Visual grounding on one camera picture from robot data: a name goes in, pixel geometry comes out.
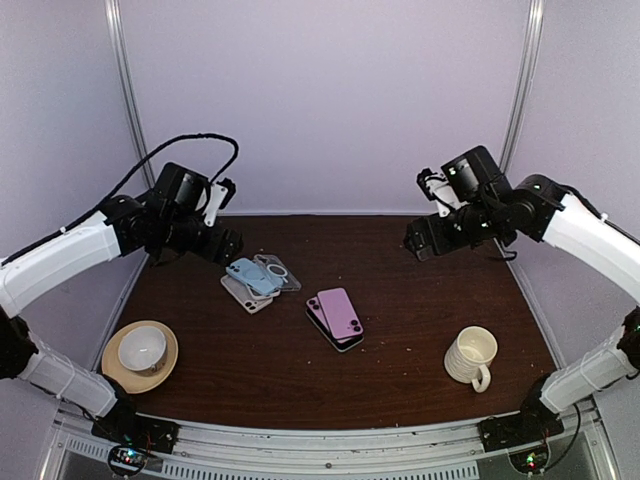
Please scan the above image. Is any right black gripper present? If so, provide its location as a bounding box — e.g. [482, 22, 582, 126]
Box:
[404, 201, 503, 262]

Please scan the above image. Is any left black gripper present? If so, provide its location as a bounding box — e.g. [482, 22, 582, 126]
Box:
[160, 213, 243, 267]

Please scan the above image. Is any clear magsafe phone case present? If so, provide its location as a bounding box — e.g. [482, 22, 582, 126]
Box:
[253, 254, 302, 292]

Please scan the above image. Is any purple phone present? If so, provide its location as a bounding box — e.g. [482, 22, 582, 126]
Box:
[317, 287, 364, 340]
[306, 296, 350, 347]

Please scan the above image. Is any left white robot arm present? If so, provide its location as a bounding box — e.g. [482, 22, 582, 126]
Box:
[1, 162, 242, 444]

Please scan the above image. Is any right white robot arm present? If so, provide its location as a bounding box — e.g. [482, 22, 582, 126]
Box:
[404, 145, 639, 442]

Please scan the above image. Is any light blue phone case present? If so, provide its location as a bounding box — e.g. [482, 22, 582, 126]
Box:
[226, 258, 260, 287]

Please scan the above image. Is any pinkish beige phone case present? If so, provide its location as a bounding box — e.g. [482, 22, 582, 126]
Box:
[250, 260, 283, 296]

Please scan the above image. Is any bottom dark phone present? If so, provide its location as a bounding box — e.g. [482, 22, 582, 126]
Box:
[306, 309, 364, 353]

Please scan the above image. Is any cream ribbed mug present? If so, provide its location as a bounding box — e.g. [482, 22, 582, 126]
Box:
[444, 325, 498, 393]

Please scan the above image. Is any white bowl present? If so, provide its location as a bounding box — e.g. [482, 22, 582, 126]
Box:
[118, 326, 167, 374]

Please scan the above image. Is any tan saucer plate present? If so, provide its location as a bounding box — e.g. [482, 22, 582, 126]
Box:
[101, 320, 179, 394]

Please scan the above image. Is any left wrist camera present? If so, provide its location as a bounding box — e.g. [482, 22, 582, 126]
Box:
[203, 178, 236, 227]

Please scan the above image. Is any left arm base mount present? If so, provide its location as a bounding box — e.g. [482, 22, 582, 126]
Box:
[91, 416, 180, 478]

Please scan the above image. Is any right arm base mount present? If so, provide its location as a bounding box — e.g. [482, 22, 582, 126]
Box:
[478, 414, 564, 476]

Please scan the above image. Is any right aluminium corner post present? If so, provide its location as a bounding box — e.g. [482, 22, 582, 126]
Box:
[498, 0, 546, 174]

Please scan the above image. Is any aluminium corner post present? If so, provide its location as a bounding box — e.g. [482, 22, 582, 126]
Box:
[498, 0, 546, 174]
[104, 0, 148, 162]

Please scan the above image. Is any left aluminium corner post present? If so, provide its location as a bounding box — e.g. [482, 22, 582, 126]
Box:
[104, 0, 148, 162]

